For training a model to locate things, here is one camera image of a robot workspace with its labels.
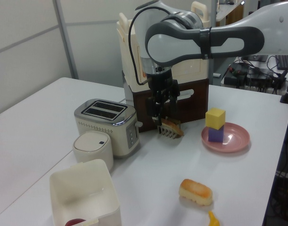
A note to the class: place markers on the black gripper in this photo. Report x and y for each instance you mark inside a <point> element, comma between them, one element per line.
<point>163,83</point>

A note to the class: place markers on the yellow cube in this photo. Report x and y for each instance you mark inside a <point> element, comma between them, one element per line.
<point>215,117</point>

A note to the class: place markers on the white grey Franka robot arm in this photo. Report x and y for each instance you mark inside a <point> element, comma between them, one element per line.
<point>172,44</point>

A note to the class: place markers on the purple cube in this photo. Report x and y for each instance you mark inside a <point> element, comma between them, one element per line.
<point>215,136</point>

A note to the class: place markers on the cream silver toaster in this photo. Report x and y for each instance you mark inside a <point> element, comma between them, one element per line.
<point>103,131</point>

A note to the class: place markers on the pink plate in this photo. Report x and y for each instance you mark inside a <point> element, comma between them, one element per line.
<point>235,139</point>

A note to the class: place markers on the small white lidded bin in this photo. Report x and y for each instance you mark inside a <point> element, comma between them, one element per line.
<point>92,148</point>

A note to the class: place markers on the toy bread roll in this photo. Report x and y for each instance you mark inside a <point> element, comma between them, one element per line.
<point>195,191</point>

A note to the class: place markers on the black monitor base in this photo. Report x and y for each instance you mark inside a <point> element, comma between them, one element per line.
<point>254,58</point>

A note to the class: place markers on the white open plastic container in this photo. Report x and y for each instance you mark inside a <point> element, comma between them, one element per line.
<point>87,188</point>

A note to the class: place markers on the wooden background furniture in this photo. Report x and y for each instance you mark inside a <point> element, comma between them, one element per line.
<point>233,11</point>

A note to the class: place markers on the yellow toy banana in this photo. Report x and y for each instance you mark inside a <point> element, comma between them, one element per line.
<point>214,220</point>

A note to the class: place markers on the black keyboard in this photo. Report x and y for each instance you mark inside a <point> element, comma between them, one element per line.
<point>286,61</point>

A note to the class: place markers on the red round object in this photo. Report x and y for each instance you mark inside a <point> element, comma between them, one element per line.
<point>74,222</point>

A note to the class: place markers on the grey partition post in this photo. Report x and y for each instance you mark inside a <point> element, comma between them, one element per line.
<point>67,40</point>

